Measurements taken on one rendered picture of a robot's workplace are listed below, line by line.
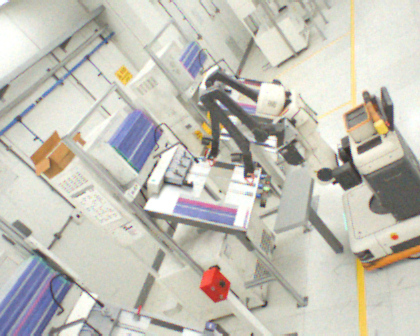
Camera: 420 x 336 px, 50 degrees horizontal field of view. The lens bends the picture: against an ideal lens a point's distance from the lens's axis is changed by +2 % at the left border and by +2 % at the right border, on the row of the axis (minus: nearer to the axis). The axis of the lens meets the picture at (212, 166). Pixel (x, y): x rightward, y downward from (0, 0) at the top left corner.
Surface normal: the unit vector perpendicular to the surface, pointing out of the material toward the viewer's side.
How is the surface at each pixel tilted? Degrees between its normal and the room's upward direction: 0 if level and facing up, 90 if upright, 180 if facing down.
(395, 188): 96
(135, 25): 90
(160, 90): 90
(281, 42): 90
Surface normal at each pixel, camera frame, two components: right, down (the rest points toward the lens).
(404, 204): -0.14, 0.54
